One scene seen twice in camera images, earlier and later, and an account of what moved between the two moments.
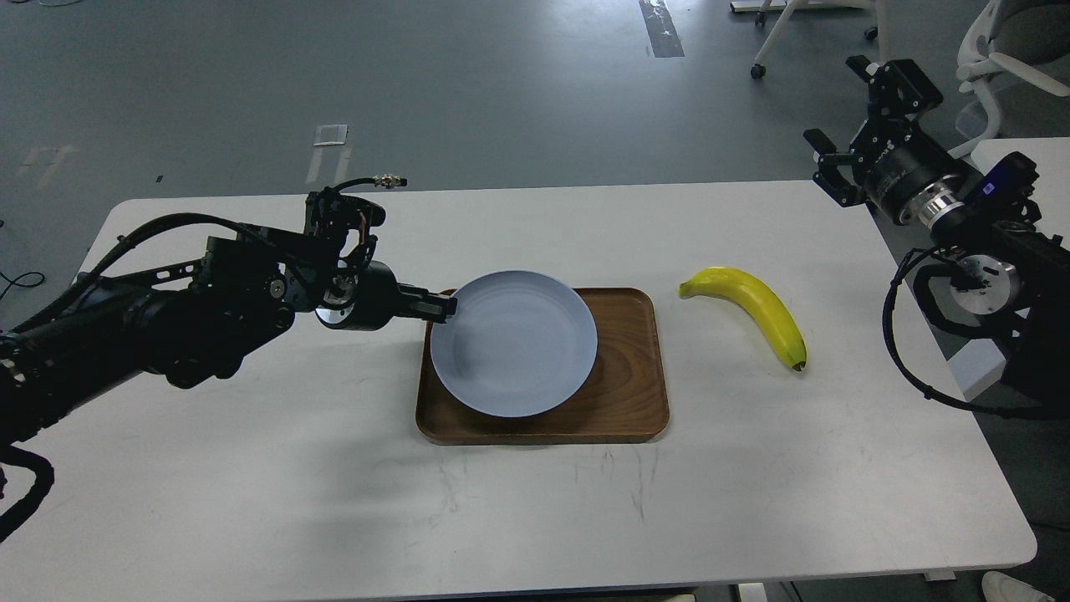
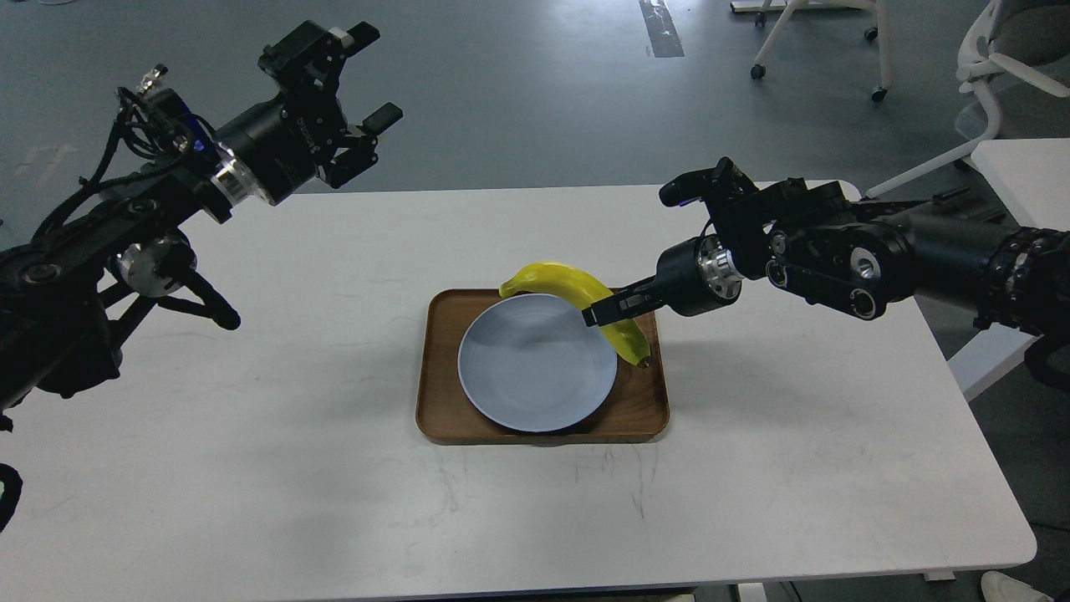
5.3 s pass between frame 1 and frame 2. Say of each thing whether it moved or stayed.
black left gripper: moved
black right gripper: moved
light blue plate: moved
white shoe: stayed
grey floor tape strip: stayed
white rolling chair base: stayed
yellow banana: moved
